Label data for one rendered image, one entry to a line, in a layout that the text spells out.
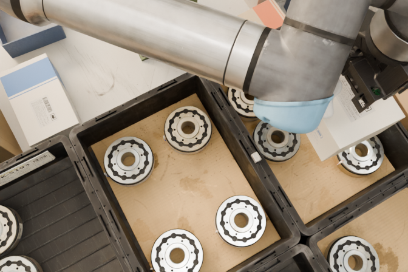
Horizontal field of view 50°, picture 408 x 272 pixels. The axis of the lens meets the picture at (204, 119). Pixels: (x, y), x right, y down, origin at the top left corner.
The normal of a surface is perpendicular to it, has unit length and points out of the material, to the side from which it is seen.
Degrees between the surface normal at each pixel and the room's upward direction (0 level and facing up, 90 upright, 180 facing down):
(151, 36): 50
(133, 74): 0
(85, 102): 0
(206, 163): 0
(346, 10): 40
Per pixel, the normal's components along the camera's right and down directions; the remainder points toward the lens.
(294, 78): -0.26, 0.22
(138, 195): 0.04, -0.31
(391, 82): -0.90, 0.40
